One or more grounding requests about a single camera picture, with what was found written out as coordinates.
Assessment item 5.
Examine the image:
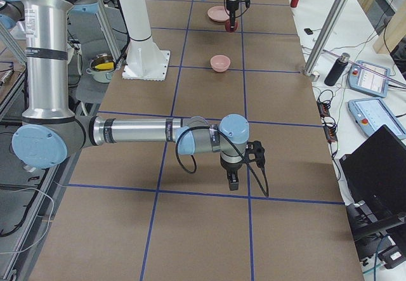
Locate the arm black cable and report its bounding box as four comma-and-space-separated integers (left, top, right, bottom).
175, 126, 270, 198

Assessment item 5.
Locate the pink plate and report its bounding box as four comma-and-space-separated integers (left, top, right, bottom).
207, 6, 229, 22

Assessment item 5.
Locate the orange black usb hub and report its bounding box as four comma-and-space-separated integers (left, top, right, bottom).
317, 101, 331, 118

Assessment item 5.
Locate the teach pendant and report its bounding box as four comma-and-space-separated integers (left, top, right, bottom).
348, 97, 405, 140
348, 60, 391, 98

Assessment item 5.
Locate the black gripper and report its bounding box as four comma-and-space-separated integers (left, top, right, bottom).
226, 0, 239, 30
220, 157, 243, 191

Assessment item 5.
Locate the red yellow apple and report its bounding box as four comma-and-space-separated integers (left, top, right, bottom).
225, 20, 239, 33

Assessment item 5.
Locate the metal clamp bracket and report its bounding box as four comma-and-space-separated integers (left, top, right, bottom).
310, 70, 320, 82

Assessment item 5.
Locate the small black square device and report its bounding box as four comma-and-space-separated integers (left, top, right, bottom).
304, 28, 313, 35

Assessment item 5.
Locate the aluminium frame post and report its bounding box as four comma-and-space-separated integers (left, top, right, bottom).
303, 0, 348, 76

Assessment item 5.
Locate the black monitor stand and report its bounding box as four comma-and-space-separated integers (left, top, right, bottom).
346, 200, 405, 241

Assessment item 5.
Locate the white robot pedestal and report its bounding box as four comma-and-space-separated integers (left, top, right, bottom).
120, 0, 171, 81

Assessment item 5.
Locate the steel pot with corn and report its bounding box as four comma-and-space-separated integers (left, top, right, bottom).
86, 53, 115, 84

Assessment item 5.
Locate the far teach pendant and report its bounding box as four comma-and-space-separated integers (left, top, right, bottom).
348, 60, 391, 98

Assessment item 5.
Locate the near teach pendant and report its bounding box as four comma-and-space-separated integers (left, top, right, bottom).
348, 97, 405, 140

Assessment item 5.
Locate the black water bottle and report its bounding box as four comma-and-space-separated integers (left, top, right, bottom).
324, 53, 350, 86

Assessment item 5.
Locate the black laptop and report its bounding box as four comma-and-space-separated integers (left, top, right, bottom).
339, 125, 405, 218

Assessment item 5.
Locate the pink bowl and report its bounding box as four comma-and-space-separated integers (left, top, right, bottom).
210, 55, 231, 72

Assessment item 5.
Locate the brown paper table mat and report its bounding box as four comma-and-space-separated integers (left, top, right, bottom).
30, 0, 362, 280

